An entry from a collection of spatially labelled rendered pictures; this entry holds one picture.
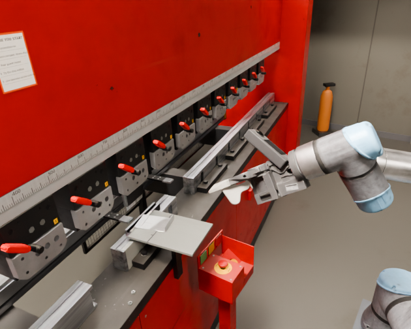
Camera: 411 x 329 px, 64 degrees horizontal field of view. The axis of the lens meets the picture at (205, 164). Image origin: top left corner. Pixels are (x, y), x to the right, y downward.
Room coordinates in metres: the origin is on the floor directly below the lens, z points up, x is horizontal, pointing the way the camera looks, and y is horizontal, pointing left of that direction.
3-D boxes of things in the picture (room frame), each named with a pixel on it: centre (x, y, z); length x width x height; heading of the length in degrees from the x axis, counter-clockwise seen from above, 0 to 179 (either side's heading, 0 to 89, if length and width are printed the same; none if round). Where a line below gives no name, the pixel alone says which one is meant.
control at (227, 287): (1.04, -0.07, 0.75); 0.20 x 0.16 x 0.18; 146
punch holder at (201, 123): (1.56, 0.02, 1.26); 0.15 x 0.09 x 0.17; 155
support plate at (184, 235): (0.98, 0.14, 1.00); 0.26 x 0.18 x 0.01; 65
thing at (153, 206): (1.08, 0.26, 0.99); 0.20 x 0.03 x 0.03; 155
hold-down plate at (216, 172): (1.56, -0.04, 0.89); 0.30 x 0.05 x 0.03; 155
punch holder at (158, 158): (1.20, 0.20, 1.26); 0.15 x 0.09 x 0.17; 155
